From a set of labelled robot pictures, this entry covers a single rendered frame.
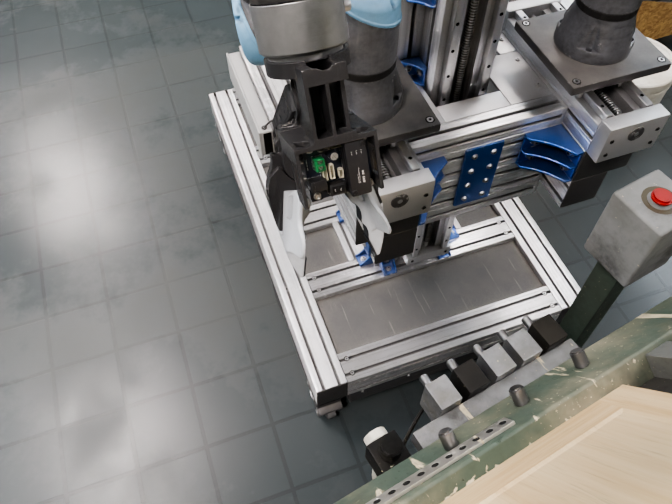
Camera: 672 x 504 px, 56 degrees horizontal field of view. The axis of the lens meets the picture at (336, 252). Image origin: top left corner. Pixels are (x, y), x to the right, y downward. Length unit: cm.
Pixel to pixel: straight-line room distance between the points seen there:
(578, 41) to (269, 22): 92
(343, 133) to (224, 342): 162
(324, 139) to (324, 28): 8
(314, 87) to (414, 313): 141
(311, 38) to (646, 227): 89
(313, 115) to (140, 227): 194
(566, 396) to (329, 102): 69
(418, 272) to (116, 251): 108
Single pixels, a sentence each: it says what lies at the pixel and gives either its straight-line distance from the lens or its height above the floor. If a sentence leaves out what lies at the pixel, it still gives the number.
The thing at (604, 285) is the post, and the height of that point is 67.
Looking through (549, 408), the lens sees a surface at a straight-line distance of 105.
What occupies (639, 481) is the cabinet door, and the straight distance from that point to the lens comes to 88.
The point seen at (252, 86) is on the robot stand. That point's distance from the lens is 138.
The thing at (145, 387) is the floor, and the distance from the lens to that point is 207.
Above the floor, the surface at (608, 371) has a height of 91.
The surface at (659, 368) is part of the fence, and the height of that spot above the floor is 91.
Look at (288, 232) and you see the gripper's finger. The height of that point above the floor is 136.
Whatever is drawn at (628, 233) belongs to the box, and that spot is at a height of 88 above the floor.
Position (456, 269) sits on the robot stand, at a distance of 198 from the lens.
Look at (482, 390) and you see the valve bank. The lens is 121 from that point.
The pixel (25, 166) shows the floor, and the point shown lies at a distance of 277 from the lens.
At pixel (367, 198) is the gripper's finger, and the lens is 59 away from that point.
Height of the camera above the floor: 183
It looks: 55 degrees down
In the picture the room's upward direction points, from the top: straight up
